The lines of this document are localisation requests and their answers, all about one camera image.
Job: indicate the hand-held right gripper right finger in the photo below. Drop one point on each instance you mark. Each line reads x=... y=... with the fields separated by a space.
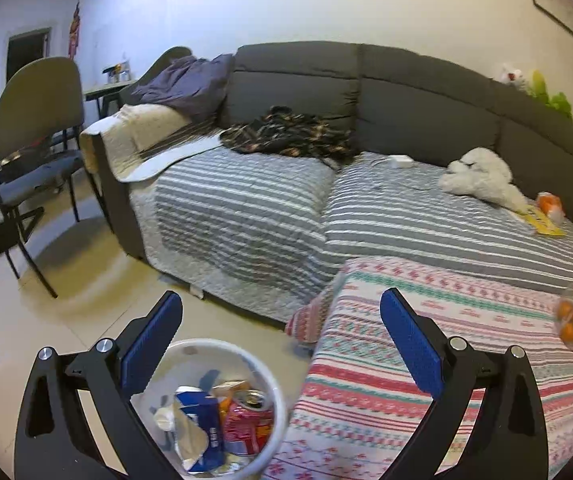
x=411 y=347

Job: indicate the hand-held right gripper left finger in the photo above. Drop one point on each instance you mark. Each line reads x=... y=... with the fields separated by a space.
x=151 y=347

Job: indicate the white trash bin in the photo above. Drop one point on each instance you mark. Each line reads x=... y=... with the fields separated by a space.
x=201 y=355

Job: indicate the blue carton box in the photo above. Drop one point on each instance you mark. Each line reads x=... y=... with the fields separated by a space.
x=201 y=425

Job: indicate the red crushed can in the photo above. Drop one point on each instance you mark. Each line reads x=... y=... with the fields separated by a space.
x=249 y=425

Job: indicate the patterned tablecloth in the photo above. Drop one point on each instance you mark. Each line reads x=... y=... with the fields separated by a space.
x=366 y=410

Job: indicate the grey striped sofa cover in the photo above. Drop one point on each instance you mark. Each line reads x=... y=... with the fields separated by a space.
x=246 y=220

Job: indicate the yellow book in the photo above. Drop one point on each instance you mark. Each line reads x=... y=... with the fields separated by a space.
x=544 y=222

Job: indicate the white plush dog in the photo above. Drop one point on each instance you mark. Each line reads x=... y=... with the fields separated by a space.
x=481 y=177

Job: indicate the white charger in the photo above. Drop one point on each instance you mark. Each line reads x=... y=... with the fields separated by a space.
x=400 y=161

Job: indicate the orange white snack bag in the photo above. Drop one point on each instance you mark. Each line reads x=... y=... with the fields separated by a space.
x=550 y=205

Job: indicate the cream quilted blanket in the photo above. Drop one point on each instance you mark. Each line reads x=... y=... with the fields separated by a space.
x=136 y=135

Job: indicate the dark plaid shirt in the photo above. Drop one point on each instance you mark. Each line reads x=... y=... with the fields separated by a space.
x=286 y=135

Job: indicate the grey sofa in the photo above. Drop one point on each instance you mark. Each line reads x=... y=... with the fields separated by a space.
x=416 y=100

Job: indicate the small side table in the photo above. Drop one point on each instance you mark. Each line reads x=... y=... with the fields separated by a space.
x=109 y=91

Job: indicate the purple grey jacket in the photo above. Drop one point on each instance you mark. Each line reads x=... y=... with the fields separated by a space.
x=181 y=87

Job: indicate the grey chair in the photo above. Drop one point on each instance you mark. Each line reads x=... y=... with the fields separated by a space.
x=36 y=100

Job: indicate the small glass jars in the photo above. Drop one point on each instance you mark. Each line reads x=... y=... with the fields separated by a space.
x=116 y=74

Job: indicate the green plush toy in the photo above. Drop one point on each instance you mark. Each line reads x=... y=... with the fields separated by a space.
x=559 y=105

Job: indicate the yellow green plush corn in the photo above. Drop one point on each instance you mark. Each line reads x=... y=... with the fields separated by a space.
x=537 y=84

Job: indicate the dark door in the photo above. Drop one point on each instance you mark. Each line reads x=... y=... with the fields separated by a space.
x=26 y=55

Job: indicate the red wall ornament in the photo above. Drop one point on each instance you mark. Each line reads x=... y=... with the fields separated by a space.
x=74 y=30

